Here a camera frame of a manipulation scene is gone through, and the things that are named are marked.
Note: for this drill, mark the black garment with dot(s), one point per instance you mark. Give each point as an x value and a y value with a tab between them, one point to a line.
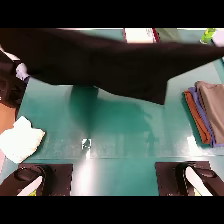
110	63

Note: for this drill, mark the orange garment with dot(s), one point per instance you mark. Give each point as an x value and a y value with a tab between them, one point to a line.
199	121

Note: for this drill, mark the blue garment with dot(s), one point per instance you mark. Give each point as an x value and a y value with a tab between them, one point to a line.
204	113

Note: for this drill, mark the white garment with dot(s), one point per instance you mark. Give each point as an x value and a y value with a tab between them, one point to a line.
20	140

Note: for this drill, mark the grey garment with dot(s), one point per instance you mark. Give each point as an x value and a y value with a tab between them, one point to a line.
213	106

